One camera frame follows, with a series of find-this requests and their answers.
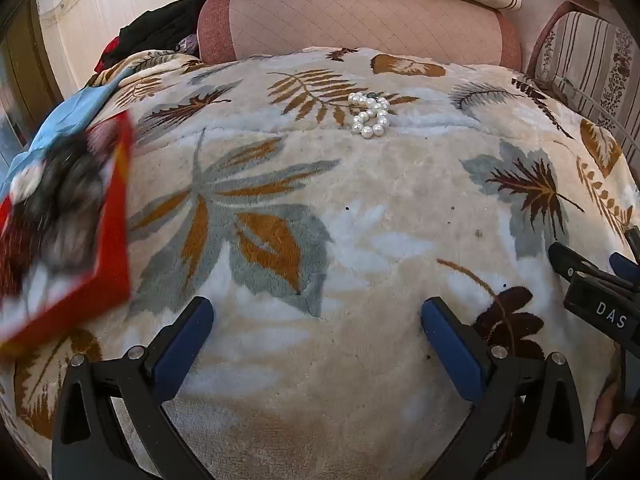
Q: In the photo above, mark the white scrunchie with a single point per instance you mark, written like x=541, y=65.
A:
x=27, y=182

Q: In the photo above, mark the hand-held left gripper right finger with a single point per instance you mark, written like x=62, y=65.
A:
x=450, y=347

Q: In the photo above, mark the black clothes pile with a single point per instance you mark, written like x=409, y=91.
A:
x=155, y=25

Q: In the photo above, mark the light blue cloth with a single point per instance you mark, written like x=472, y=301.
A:
x=65, y=115

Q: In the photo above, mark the grey fuzzy scrunchie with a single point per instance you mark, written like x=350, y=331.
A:
x=65, y=200

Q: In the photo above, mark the person's right hand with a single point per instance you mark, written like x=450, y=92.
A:
x=607, y=420

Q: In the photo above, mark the red cardboard box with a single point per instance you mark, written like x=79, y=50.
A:
x=107, y=280

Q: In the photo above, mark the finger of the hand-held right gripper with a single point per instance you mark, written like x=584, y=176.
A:
x=567, y=262
x=626, y=266

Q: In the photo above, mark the leaf print fleece blanket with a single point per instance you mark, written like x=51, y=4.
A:
x=350, y=260

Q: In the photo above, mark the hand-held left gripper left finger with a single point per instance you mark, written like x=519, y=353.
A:
x=182, y=345

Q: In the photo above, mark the wooden door with glass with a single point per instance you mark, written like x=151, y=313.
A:
x=25, y=85

